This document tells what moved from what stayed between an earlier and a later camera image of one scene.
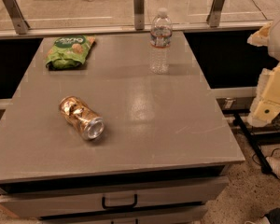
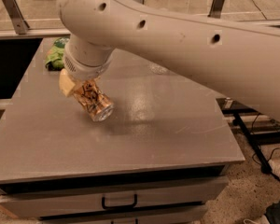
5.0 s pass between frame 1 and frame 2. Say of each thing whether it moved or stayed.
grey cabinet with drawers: stayed
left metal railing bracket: stayed
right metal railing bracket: stayed
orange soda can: moved
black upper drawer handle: stayed
